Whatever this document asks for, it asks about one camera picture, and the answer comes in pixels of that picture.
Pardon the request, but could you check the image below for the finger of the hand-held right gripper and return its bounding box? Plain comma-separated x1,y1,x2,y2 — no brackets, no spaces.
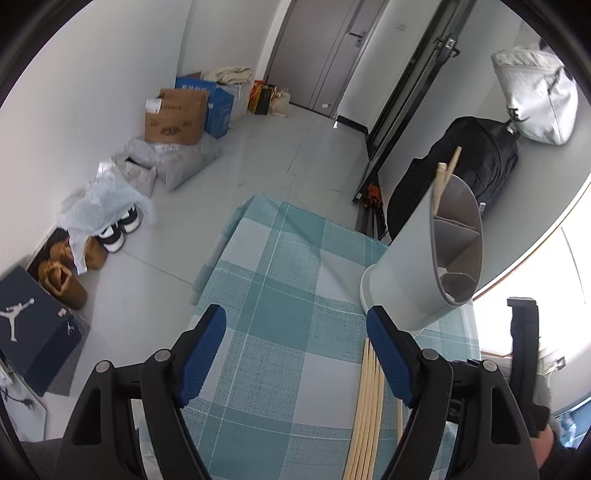
507,298,550,439

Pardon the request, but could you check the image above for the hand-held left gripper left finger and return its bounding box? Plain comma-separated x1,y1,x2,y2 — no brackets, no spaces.
60,304,228,480

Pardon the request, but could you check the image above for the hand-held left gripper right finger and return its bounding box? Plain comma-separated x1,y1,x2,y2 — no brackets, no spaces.
366,305,541,480

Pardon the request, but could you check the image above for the bunch of wooden chopsticks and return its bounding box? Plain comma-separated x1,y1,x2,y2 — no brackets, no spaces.
343,338,403,480

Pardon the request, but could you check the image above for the white grey chopstick holder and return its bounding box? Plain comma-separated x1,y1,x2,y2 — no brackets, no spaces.
360,173,484,335

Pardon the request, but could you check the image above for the person's right hand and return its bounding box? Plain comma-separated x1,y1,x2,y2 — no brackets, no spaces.
530,425,561,480

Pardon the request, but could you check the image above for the teal plaid tablecloth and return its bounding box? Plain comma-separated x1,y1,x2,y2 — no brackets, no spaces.
134,194,481,480

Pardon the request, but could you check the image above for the black white sneaker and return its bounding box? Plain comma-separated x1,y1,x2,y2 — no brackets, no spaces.
98,222,125,253
117,205,141,234

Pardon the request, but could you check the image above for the black orange folded umbrella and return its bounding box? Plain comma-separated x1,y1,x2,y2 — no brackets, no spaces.
355,182,385,237

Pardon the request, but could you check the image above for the dark blue shoe box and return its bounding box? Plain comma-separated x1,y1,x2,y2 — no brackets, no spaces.
0,265,83,398

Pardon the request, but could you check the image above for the white plastic bag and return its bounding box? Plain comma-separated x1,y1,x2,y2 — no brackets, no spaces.
58,159,158,275

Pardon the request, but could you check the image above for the small grey parcel bag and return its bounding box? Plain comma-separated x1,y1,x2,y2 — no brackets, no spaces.
112,157,158,197

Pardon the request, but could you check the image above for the large grey parcel bag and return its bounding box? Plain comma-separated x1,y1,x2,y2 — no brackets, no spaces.
124,136,221,191

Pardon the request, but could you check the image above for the black backpack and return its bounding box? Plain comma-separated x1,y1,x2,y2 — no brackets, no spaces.
387,116,520,241

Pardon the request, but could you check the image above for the brown cardboard box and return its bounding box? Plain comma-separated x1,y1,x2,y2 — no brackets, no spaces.
144,89,211,146

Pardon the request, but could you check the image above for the blue cardboard box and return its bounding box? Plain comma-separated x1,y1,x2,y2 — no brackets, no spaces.
175,71,235,140

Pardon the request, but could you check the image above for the white hanging bag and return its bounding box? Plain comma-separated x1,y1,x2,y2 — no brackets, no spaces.
490,44,579,146

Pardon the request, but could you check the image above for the black paper bag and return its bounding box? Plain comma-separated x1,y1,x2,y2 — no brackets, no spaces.
255,85,275,116

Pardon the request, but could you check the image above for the red yellow bag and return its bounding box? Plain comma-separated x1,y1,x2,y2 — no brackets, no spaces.
248,80,265,114

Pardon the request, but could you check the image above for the beige paper bag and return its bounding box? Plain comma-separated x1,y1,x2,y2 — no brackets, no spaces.
270,86,291,117

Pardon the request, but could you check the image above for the black framed door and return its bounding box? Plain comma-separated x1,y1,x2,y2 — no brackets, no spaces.
353,0,478,206

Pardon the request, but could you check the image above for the beige folded cloth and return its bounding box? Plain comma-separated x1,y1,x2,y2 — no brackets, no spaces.
204,67,254,86

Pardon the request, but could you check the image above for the grey entrance door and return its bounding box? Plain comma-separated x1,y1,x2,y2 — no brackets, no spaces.
265,0,393,114

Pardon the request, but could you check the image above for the black floor cable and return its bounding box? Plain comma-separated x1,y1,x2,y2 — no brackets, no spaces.
0,383,47,411

